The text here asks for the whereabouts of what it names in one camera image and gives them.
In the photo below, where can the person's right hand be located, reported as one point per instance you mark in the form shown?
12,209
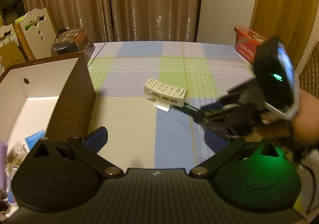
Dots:
304,126

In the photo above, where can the black pen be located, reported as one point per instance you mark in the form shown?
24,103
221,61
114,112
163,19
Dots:
191,111

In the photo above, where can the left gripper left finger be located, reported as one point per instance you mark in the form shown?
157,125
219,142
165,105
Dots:
86,148

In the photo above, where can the white carved chair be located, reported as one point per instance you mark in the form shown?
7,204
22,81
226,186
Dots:
36,33
7,35

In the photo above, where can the cotton swab bag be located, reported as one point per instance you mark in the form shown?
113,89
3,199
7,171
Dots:
15,157

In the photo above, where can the black folding cart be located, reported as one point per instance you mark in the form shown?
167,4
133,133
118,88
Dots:
11,10

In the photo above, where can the brown cardboard box white inside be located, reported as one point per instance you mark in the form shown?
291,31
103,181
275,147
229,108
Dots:
53,94

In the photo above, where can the blue white tube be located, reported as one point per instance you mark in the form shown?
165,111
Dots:
33,139

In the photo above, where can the cardboard carton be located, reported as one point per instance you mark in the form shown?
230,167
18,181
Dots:
11,55

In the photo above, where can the checkered pastel tablecloth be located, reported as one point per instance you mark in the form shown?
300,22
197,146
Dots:
178,120

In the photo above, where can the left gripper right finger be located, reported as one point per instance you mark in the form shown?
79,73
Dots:
225,151

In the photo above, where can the purple cream tube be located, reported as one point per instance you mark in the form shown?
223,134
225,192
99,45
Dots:
3,163

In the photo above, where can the red instant noodle bowl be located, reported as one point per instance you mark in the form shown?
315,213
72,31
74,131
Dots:
247,42

